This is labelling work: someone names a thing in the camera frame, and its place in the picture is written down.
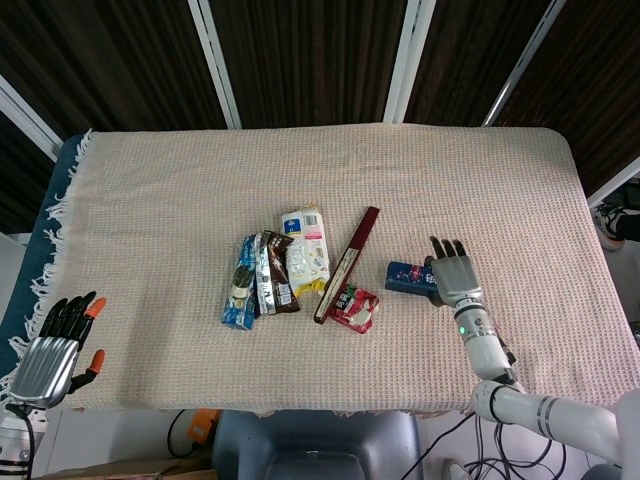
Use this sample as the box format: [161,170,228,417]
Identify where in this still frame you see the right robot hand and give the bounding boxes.
[423,235,486,308]

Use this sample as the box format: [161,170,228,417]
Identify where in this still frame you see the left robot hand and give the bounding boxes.
[8,290,108,409]

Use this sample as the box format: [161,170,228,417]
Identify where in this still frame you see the red candy bag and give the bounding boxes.
[329,281,381,334]

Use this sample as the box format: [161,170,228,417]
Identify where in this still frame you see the long dark red box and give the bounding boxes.
[312,205,383,325]

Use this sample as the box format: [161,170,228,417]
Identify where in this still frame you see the teal table pad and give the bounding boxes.
[0,131,92,384]

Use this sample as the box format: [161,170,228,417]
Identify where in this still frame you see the brown cardboard box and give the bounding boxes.
[28,453,217,480]

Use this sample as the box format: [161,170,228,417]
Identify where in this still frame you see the white and yellow snack bag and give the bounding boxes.
[279,200,333,300]

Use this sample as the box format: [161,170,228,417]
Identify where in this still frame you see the black and white sneaker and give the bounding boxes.
[591,199,640,252]

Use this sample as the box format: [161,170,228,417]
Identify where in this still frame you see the orange device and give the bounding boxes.
[186,408,222,447]

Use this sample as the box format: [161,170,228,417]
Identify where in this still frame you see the brown snack bag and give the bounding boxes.
[253,229,302,318]

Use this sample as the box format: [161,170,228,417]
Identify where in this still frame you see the blue cookie package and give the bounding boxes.
[220,234,262,332]

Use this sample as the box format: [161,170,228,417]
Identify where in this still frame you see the grey-blue chair seat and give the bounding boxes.
[211,409,424,480]

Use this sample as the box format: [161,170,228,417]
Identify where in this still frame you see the beige waffle-weave blanket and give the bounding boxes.
[8,121,640,419]

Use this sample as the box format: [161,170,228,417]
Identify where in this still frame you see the black cable loop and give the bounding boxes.
[166,408,202,458]

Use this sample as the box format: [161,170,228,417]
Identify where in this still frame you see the black floor cable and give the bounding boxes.
[399,412,569,480]

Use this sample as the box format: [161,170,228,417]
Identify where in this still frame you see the white frame post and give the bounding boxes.
[481,0,567,127]
[586,156,640,209]
[186,0,244,130]
[0,73,65,162]
[381,0,437,124]

